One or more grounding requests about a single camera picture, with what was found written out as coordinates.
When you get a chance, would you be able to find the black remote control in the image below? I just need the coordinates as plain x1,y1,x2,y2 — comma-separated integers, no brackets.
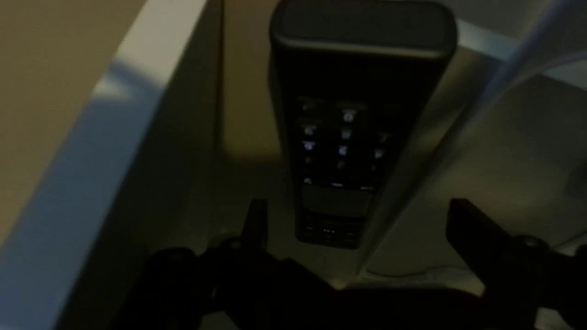
267,0,460,250

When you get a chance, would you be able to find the white shelf unit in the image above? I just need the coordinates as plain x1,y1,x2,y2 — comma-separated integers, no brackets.
0,0,587,330

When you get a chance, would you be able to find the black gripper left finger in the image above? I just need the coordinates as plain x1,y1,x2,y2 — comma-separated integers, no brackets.
241,195,271,254

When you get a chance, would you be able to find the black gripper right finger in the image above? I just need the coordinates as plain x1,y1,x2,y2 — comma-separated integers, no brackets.
443,195,548,302

